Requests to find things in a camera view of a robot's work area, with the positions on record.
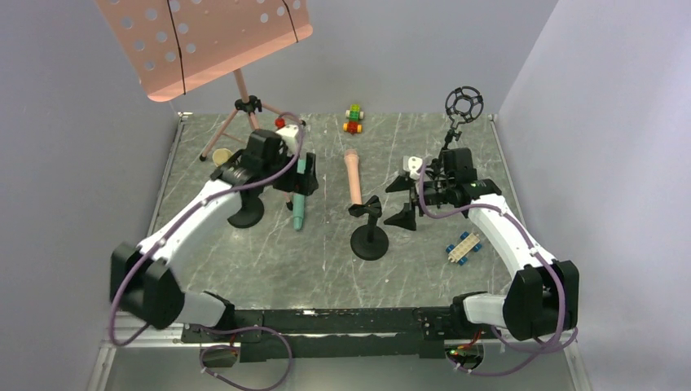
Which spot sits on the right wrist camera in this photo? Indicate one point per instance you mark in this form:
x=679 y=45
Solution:
x=412 y=167

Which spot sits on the pink toy microphone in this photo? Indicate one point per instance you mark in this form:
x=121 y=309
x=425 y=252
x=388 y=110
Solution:
x=351 y=159

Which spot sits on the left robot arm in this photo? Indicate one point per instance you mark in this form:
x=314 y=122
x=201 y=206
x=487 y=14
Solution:
x=144 y=277

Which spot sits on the pink music stand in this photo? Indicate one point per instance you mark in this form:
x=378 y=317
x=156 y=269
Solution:
x=178 y=46

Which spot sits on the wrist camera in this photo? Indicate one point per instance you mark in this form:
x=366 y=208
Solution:
x=412 y=167
x=288 y=132

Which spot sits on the yellow toy microphone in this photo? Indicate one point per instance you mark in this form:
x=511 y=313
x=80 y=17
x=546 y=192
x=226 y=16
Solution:
x=221 y=156

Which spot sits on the black shock-mount boom stand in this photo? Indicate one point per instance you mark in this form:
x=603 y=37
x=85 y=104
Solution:
x=463 y=106

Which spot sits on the green red brick car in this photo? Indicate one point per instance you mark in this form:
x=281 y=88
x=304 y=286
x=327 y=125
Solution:
x=354 y=116

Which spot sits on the beige blue brick car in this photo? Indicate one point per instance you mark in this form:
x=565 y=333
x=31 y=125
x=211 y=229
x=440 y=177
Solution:
x=458 y=253

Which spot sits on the black mic stand with clip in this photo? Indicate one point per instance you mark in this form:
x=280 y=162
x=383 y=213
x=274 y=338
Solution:
x=369 y=242

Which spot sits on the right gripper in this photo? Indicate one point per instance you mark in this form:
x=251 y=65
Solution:
x=409 y=188

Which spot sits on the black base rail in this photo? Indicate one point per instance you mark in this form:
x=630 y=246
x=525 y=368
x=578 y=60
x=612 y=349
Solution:
x=425 y=332

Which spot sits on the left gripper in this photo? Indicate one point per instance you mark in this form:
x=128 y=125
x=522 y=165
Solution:
x=305 y=177

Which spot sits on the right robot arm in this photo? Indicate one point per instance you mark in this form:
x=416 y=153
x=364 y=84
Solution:
x=543 y=295

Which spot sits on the green toy microphone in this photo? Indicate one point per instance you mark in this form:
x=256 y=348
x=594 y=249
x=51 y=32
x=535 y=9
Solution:
x=299 y=200

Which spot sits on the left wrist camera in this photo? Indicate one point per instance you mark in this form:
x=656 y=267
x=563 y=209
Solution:
x=288 y=132

